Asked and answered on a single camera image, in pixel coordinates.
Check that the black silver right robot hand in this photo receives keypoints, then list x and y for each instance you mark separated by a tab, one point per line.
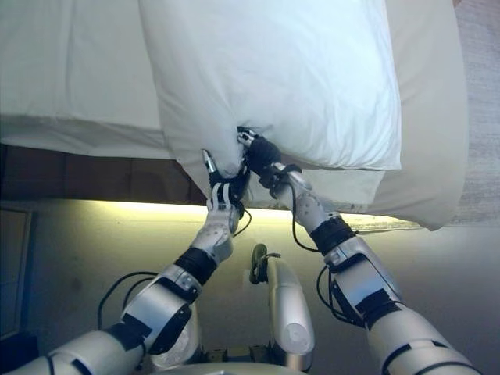
261	156

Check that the dark right robot foot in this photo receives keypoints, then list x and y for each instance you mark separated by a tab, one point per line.
258	261

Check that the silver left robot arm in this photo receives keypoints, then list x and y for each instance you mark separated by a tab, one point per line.
156	304

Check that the silver robot leg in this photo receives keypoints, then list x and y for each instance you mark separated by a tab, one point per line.
191	336
291	312

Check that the grey area rug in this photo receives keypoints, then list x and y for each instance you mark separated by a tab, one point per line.
484	97

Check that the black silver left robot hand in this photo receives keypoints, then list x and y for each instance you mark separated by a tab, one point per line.
226	191

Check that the silver right robot leg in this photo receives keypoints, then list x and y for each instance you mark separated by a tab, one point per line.
291	312

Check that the wooden nightstand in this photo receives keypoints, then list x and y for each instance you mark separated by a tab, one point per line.
11	273

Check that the silver left robot leg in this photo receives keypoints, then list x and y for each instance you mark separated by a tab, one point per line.
191	336

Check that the silver robot torso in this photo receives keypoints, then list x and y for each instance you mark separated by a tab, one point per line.
218	369

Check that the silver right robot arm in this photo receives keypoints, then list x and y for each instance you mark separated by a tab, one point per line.
371	281

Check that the large white pillow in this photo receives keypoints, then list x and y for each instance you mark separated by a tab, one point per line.
273	78

